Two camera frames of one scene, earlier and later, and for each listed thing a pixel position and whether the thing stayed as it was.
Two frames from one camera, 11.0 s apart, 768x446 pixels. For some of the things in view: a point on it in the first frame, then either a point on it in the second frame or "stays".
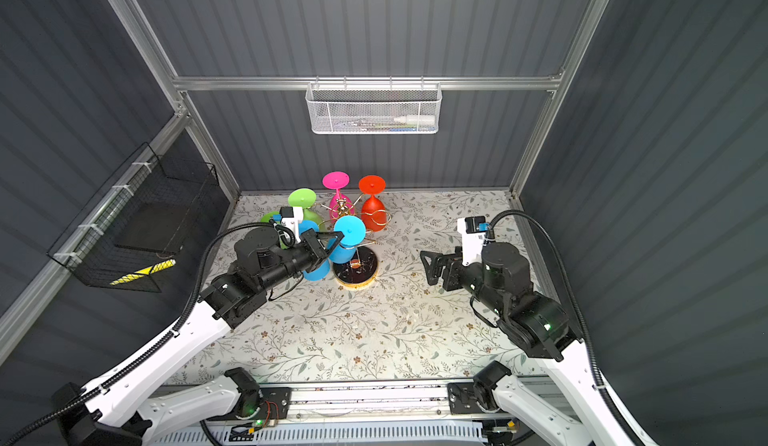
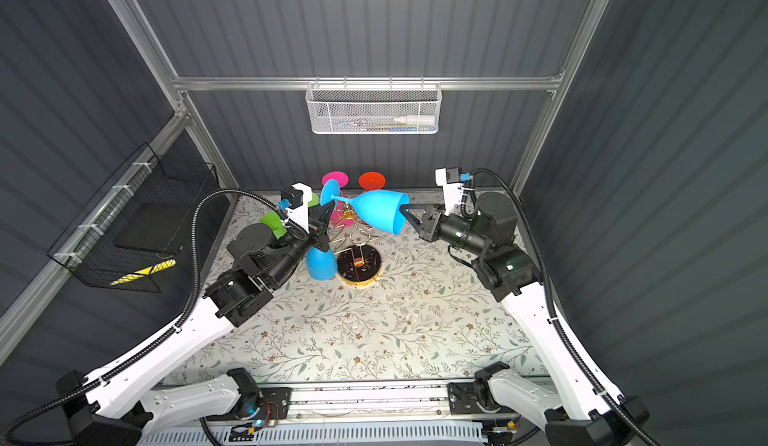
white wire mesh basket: x=374 y=108 stays
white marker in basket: x=413 y=119 stays
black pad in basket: x=154 y=226 stays
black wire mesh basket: x=127 y=238 stays
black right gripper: x=452 y=262 → x=432 y=215
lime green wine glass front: x=266 y=219 stays
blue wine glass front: x=354 y=231 → x=379 y=208
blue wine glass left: x=322 y=270 stays
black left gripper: x=315 y=250 → x=317 y=232
